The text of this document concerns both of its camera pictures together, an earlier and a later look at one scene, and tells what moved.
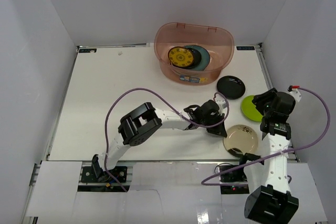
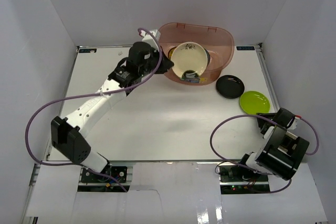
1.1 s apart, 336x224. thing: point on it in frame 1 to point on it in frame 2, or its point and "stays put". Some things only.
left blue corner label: x=87 y=50 stays put
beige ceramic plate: x=243 y=137 to x=188 y=56
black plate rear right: x=231 y=87 stays put
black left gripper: x=214 y=126 to x=159 y=64
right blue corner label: x=245 y=48 stays put
